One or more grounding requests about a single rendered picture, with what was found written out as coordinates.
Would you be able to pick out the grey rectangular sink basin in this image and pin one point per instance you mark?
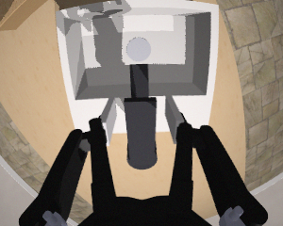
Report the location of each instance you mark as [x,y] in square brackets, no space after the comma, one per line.
[178,39]

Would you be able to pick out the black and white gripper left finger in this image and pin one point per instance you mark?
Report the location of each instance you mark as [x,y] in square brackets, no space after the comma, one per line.
[53,205]

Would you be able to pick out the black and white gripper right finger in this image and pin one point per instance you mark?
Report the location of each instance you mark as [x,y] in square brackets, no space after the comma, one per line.
[235,205]

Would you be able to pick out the black mixer tap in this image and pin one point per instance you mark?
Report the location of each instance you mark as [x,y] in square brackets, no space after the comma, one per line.
[141,120]

